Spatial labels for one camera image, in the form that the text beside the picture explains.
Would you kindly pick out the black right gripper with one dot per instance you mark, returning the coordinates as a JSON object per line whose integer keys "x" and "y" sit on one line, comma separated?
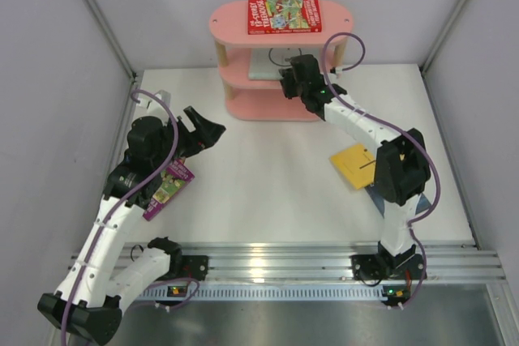
{"x": 289, "y": 83}

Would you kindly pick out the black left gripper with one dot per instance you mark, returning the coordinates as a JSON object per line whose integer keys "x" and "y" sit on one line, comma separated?
{"x": 206, "y": 133}

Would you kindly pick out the pale green hardcover book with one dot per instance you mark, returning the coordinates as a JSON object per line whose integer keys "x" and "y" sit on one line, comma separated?
{"x": 266, "y": 64}

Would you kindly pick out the red treehouse book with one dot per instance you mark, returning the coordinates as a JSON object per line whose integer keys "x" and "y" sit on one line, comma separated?
{"x": 283, "y": 17}

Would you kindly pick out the yellow Little Prince book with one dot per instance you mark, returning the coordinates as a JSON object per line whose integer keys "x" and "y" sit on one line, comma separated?
{"x": 356, "y": 165}

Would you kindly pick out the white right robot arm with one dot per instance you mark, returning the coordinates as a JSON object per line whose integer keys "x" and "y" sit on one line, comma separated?
{"x": 401, "y": 170}

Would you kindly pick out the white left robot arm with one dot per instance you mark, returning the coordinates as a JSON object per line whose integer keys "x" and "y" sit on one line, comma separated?
{"x": 90, "y": 301}

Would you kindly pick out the pink three-tier shelf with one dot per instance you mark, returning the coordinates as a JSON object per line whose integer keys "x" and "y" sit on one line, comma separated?
{"x": 256, "y": 40}

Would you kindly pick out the purple treehouse book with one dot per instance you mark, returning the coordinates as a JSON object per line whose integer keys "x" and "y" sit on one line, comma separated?
{"x": 174, "y": 178}

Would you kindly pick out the dark blue book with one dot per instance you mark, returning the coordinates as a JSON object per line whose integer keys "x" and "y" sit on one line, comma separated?
{"x": 422, "y": 205}

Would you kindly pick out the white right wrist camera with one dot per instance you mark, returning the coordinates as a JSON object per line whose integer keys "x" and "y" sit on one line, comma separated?
{"x": 338, "y": 71}

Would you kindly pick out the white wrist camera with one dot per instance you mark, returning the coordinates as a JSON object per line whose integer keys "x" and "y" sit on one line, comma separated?
{"x": 338, "y": 71}
{"x": 157, "y": 105}

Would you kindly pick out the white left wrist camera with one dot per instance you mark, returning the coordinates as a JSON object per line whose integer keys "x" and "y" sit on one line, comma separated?
{"x": 157, "y": 105}

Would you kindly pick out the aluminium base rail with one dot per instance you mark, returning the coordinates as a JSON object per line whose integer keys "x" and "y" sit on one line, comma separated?
{"x": 273, "y": 216}

